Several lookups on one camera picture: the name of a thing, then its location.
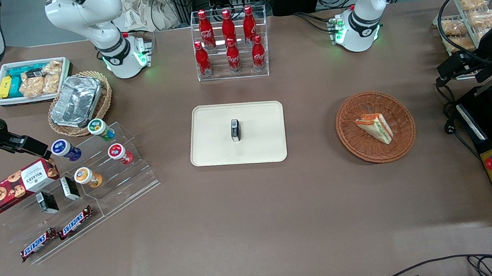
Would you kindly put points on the triangle sandwich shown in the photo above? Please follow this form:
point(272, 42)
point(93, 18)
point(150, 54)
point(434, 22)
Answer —
point(377, 127)

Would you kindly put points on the teal snack packet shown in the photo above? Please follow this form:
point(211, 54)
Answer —
point(19, 70)

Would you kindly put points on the clear acrylic stepped display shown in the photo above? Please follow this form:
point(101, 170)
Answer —
point(118, 183)

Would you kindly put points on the red cola bottle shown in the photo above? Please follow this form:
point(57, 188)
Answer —
point(228, 27)
point(233, 56)
point(258, 53)
point(203, 60)
point(207, 31)
point(249, 23)

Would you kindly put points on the red cookie box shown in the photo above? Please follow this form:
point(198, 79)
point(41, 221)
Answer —
point(12, 187)

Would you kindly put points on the crumpled beige cloth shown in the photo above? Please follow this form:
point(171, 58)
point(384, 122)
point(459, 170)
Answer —
point(148, 12)

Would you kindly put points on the beige plastic tray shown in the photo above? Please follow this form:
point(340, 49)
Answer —
point(215, 140)

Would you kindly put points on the clear bag of cookies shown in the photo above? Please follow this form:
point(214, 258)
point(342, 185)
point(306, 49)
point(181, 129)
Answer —
point(32, 86)
point(52, 76)

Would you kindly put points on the green lid cup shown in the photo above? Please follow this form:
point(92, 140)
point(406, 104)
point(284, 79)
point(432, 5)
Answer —
point(99, 128)

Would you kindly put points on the yellow snack packet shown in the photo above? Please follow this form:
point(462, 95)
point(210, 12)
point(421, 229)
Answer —
point(4, 86)

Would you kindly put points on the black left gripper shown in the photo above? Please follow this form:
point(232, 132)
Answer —
point(487, 52)

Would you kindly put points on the orange lid cup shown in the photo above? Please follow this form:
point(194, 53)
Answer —
point(86, 177)

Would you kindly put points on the bagged bread roll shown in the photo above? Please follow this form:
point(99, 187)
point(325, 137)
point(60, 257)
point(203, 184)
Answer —
point(453, 28)
point(471, 1)
point(484, 18)
point(460, 44)

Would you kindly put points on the small black box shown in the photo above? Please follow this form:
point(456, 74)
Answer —
point(70, 188)
point(47, 202)
point(235, 131)

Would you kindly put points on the aluminium foil tray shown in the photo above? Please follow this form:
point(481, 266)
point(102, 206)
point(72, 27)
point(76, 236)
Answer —
point(76, 101)

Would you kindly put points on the black machine with silver bar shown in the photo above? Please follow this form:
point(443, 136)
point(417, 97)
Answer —
point(490, 114)

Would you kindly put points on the blue lid cup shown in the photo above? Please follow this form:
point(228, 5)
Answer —
point(64, 149)

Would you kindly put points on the clear acrylic bottle rack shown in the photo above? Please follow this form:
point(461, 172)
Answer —
point(243, 70)

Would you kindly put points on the red lid cup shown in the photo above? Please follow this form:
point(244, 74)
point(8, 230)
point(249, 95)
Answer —
point(119, 153)

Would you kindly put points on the white plastic snack bin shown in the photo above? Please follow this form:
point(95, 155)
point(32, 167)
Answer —
point(1, 102)

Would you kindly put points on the round brown wicker basket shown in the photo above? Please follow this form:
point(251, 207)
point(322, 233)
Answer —
point(361, 146)

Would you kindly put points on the oval light wicker basket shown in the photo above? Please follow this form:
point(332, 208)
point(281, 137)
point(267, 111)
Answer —
point(105, 101)

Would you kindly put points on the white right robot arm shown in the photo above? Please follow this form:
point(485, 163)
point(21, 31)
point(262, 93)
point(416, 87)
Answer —
point(91, 18)

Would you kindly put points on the snickers chocolate bar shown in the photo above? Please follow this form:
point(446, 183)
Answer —
point(38, 245)
point(76, 222)

